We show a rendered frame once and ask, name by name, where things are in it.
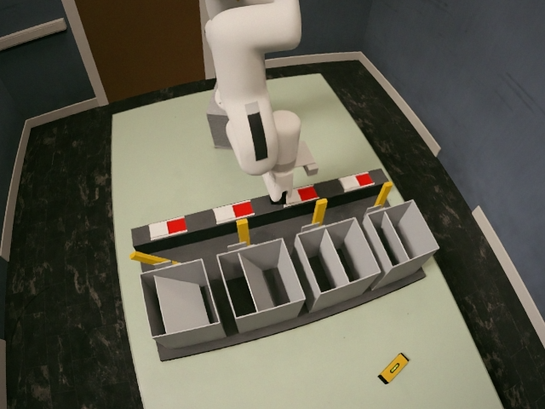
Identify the yellow pocket level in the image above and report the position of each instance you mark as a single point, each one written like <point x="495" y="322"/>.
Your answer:
<point x="393" y="368"/>

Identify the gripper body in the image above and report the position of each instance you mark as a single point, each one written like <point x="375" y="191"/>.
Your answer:
<point x="278" y="182"/>

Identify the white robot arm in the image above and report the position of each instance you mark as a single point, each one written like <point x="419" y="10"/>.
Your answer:
<point x="238" y="37"/>

